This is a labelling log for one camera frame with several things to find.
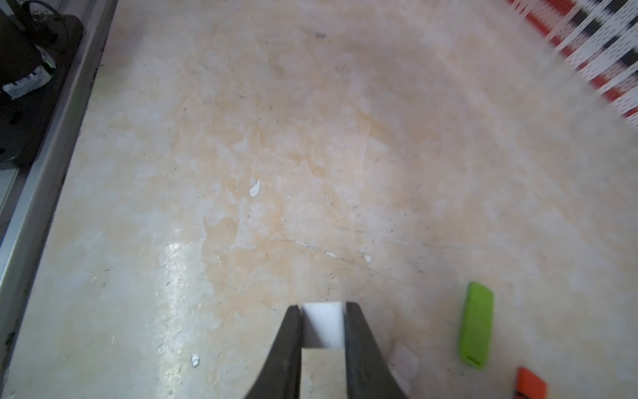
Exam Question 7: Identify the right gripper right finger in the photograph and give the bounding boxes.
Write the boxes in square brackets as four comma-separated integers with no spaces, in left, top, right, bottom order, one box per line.
[344,302,406,398]

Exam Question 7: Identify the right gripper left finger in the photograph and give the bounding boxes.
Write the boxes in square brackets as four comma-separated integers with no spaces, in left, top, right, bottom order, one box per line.
[245,305,303,399]

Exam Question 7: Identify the white usb drive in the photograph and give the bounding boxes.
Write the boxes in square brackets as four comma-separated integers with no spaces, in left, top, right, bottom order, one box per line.
[301,302,346,349]

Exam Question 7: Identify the green usb drive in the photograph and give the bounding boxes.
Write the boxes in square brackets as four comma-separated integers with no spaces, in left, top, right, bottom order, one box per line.
[459,282,494,370]

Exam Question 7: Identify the red usb drive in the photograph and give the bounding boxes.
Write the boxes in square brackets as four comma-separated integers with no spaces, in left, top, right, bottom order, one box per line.
[513,367,548,399]

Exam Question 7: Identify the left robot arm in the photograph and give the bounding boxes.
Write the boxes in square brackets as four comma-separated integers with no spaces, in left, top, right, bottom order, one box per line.
[1,12,56,169]

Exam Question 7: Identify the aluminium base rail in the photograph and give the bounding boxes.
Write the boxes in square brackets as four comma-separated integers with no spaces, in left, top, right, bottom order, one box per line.
[1,1,118,377]

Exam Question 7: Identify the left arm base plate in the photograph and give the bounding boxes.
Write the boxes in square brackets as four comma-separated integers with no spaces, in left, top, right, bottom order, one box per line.
[1,12,84,170]

